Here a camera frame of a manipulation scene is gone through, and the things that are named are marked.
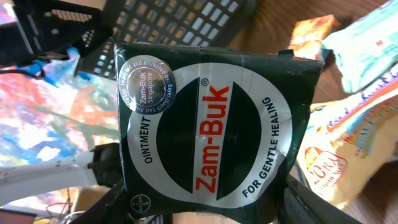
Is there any colourful painted cloth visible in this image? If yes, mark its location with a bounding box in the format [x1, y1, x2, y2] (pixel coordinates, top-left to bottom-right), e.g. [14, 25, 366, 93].
[0, 0, 125, 224]

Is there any grey plastic mesh basket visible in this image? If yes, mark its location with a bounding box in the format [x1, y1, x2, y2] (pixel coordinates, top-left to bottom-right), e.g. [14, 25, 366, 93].
[77, 0, 256, 80]

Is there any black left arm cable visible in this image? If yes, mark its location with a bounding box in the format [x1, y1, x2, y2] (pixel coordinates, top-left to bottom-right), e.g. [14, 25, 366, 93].
[0, 68, 46, 80]

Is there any yellow snack bag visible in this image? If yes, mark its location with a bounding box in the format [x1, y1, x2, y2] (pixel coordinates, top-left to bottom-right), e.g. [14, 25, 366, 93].
[297, 66, 397, 210]

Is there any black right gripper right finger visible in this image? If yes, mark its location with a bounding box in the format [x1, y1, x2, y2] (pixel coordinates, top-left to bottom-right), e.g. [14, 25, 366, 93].
[276, 175, 361, 224]

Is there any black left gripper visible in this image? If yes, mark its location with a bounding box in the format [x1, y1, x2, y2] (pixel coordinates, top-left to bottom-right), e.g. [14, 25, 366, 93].
[1, 0, 113, 67]

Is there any small orange packet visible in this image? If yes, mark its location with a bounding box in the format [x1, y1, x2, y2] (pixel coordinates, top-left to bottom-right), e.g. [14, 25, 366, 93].
[288, 15, 340, 61]

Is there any small green round-logo box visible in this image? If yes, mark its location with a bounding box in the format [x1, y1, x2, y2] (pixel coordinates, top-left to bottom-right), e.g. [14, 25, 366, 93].
[114, 44, 323, 223]

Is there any teal snack pack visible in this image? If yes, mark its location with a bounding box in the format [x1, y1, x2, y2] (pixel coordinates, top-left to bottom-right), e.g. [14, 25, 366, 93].
[323, 0, 397, 93]

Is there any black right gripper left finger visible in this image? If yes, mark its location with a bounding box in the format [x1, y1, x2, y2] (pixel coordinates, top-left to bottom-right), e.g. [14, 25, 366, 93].
[71, 179, 131, 224]

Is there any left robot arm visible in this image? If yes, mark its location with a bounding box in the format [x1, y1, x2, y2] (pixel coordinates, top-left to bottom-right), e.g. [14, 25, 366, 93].
[1, 1, 121, 205]

